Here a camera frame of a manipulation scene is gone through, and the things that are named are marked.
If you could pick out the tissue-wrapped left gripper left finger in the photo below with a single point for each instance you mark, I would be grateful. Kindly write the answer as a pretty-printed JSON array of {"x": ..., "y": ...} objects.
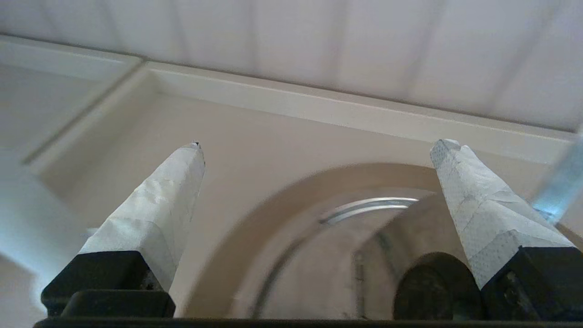
[{"x": 150, "y": 218}]

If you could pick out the tissue-wrapped left gripper right finger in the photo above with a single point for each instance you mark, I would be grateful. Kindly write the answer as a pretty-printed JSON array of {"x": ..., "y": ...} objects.
[{"x": 492, "y": 228}]

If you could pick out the steel lid with black knob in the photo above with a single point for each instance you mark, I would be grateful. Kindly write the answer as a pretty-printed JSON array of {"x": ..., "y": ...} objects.
[{"x": 432, "y": 291}]

